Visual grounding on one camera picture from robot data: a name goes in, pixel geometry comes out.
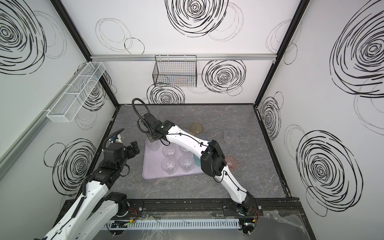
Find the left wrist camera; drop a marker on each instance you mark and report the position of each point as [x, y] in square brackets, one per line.
[116, 139]

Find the black wire basket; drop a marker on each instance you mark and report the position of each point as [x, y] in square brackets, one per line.
[175, 70]

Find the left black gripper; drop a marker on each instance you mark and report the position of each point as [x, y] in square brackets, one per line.
[132, 149]

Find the clear glass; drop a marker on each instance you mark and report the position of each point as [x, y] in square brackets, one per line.
[153, 146]
[186, 162]
[169, 165]
[183, 150]
[169, 150]

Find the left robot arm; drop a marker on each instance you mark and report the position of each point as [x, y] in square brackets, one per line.
[96, 205]

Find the frosted clear tall cup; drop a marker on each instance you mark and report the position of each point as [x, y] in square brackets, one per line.
[229, 135]

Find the pink plastic cup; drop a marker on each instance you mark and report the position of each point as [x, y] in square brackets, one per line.
[232, 162]

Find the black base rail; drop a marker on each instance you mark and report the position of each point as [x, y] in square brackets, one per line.
[140, 208]

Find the white wire shelf basket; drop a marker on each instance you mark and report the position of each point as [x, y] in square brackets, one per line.
[84, 91]

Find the teal plastic cup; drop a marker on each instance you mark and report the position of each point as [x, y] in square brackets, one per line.
[197, 161]

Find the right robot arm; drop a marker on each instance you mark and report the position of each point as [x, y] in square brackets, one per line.
[210, 153]

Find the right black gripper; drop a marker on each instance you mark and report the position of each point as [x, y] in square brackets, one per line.
[150, 127]

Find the white slotted cable duct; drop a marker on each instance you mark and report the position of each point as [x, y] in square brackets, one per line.
[193, 224]

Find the lilac plastic tray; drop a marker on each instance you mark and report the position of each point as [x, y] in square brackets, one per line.
[152, 168]

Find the yellow plastic cup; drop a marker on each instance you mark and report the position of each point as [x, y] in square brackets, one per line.
[196, 128]

